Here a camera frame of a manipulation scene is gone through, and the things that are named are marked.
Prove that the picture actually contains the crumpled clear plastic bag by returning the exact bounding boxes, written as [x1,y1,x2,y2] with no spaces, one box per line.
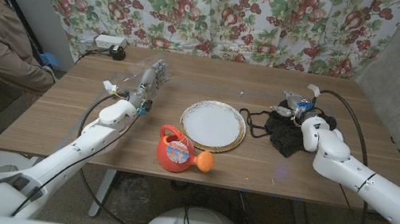
[108,172,155,224]

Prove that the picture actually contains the clear plastic sheet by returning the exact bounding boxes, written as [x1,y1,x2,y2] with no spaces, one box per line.
[108,46,177,102]

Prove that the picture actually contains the black power strip cable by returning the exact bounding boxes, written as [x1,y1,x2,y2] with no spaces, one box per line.
[74,44,112,70]

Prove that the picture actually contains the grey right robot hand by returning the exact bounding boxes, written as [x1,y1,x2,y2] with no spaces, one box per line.
[268,87,319,125]

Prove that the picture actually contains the white table leg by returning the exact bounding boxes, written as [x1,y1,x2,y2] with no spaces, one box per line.
[87,166,118,221]

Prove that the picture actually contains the white paper plate gold rim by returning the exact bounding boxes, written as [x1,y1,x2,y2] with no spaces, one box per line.
[175,95,250,158]

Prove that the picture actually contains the orange toy watering can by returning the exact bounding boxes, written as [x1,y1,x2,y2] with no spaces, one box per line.
[153,122,220,179]

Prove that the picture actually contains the black shorts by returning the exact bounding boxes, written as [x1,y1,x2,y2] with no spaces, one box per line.
[233,92,340,166]

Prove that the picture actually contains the blue object on floor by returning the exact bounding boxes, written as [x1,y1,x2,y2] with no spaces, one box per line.
[38,52,62,69]

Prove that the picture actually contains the white power strip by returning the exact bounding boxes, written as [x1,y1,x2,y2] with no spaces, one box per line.
[93,33,130,53]

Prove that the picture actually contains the floral fruit print backdrop cloth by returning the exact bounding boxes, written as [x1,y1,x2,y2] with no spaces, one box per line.
[4,0,400,112]

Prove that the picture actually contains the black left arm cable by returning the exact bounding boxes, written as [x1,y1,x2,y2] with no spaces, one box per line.
[10,79,177,224]

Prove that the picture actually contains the black plug adapter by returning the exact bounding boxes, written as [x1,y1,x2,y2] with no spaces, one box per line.
[107,44,128,62]

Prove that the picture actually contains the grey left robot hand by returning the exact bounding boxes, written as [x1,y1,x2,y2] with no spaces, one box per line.
[126,56,173,115]

